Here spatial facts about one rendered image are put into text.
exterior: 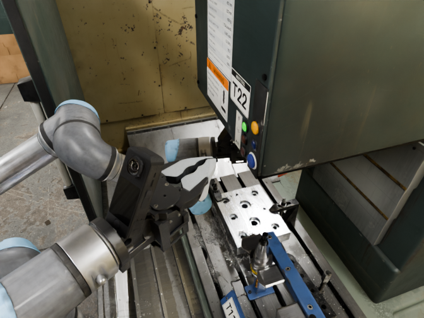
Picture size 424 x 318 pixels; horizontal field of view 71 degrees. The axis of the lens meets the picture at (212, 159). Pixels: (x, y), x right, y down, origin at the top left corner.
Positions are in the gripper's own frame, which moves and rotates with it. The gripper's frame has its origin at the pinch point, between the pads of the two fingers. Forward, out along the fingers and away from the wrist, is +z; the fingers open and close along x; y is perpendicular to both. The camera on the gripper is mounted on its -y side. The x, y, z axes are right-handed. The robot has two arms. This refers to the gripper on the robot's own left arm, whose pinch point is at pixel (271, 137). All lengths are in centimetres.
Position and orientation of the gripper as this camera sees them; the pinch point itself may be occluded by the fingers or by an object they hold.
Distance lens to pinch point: 101.9
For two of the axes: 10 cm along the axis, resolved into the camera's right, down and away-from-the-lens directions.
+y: 0.6, 7.7, 6.4
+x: 0.6, 6.3, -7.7
